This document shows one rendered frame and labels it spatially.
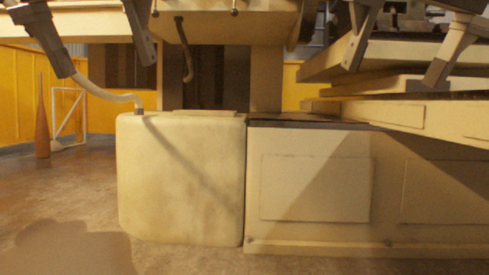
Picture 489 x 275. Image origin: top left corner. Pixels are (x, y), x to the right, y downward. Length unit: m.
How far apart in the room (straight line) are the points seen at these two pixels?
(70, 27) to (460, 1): 1.67
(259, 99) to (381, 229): 1.02
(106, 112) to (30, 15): 3.70
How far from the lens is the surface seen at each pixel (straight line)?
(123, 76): 1.96
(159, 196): 1.27
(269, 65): 1.73
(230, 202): 1.20
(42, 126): 3.43
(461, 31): 0.43
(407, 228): 1.43
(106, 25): 1.63
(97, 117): 4.18
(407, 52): 1.07
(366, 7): 0.35
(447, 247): 1.53
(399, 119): 1.01
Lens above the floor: 0.69
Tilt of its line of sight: 5 degrees down
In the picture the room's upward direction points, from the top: 2 degrees clockwise
